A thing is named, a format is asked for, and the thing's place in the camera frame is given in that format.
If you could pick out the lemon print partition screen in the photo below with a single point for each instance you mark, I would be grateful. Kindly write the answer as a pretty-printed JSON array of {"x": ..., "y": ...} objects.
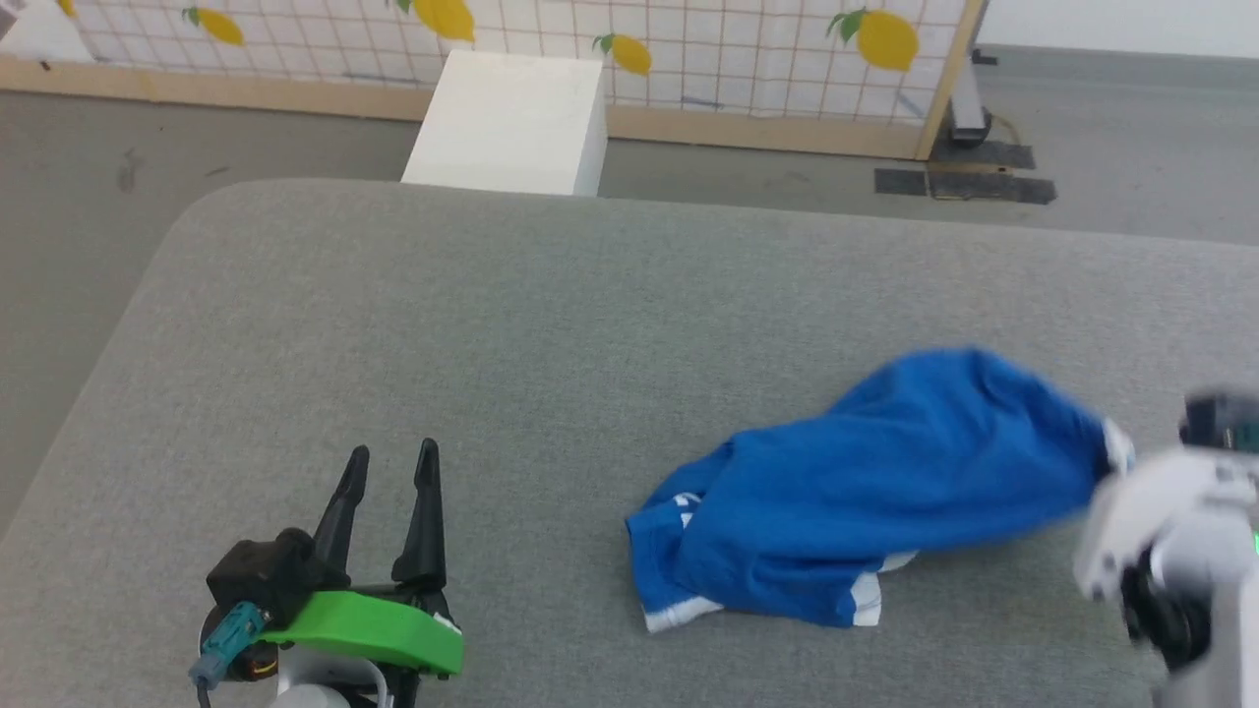
[{"x": 748, "y": 59}]

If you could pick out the small black floor mat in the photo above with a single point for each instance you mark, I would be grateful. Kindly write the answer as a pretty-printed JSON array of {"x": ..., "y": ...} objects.
[{"x": 900, "y": 181}]

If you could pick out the grey fabric padded surface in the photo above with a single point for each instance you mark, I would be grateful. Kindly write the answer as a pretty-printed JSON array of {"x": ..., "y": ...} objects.
[{"x": 492, "y": 344}]

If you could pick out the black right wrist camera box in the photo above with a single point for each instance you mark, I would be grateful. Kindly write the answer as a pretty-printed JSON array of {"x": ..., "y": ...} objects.
[{"x": 1220, "y": 418}]

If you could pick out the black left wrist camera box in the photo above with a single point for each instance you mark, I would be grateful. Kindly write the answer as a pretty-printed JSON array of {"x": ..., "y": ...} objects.
[{"x": 261, "y": 580}]

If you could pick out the long black floor mat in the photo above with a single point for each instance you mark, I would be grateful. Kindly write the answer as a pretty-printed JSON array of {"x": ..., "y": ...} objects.
[{"x": 993, "y": 188}]

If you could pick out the blue garment with white trim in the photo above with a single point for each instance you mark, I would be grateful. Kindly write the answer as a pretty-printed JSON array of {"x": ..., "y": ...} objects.
[{"x": 866, "y": 492}]

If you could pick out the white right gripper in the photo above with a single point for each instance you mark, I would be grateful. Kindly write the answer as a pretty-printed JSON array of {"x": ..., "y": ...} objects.
[{"x": 1141, "y": 511}]

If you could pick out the grey metal stand foot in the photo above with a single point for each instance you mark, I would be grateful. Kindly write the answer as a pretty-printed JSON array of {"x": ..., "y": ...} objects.
[{"x": 969, "y": 103}]

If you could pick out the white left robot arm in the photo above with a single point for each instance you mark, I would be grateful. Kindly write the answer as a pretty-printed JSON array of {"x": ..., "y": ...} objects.
[{"x": 315, "y": 693}]

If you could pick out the white block behind partition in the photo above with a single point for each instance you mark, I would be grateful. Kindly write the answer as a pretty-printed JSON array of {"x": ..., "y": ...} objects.
[{"x": 39, "y": 34}]

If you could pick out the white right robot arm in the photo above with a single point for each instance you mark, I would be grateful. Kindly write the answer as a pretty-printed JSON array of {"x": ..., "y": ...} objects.
[{"x": 1229, "y": 610}]

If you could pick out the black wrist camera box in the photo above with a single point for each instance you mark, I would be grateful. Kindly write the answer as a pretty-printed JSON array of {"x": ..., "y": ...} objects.
[
  {"x": 1220, "y": 418},
  {"x": 261, "y": 580}
]

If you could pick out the black floor mat under stand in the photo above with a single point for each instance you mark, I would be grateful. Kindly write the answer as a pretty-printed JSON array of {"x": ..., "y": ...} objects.
[{"x": 993, "y": 154}]

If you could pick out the white rectangular box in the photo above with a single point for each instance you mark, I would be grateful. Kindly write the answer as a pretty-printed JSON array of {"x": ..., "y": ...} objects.
[{"x": 511, "y": 118}]

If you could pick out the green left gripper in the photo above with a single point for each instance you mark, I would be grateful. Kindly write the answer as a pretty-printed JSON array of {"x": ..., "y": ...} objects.
[{"x": 374, "y": 624}]

